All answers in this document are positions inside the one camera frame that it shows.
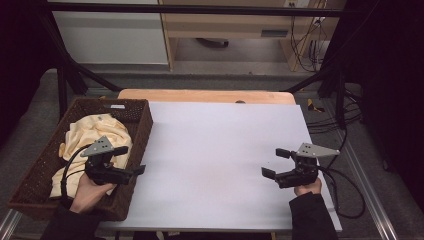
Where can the brown wicker basket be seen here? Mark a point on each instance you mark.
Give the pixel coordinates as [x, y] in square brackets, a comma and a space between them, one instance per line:
[36, 176]

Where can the white cabinet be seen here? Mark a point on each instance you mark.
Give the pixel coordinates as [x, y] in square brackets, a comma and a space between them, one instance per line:
[113, 36]

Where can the aluminium rail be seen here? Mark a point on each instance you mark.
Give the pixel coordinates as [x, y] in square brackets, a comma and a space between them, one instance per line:
[370, 186]
[8, 225]

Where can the black curtain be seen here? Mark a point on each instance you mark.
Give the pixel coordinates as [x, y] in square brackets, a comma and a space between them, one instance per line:
[20, 60]
[390, 83]

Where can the black metal stand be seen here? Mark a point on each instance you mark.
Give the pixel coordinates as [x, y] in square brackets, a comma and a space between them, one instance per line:
[340, 96]
[62, 90]

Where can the light wooden desk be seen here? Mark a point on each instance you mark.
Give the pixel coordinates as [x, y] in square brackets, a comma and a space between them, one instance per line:
[226, 28]

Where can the black horizontal frame bar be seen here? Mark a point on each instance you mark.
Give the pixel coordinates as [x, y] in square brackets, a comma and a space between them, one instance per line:
[200, 9]

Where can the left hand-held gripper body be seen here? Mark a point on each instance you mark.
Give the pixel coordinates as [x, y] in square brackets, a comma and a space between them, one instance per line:
[106, 175]

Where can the person's right hand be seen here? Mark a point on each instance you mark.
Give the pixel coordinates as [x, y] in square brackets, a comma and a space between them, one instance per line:
[308, 189]

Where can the person's left hand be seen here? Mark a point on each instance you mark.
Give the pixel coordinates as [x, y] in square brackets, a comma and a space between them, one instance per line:
[88, 195]

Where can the pale yellow cloth garment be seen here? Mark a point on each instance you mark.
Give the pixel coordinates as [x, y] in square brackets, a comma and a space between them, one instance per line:
[88, 129]

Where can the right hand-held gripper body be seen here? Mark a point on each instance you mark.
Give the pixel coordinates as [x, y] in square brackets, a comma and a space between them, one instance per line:
[305, 173]

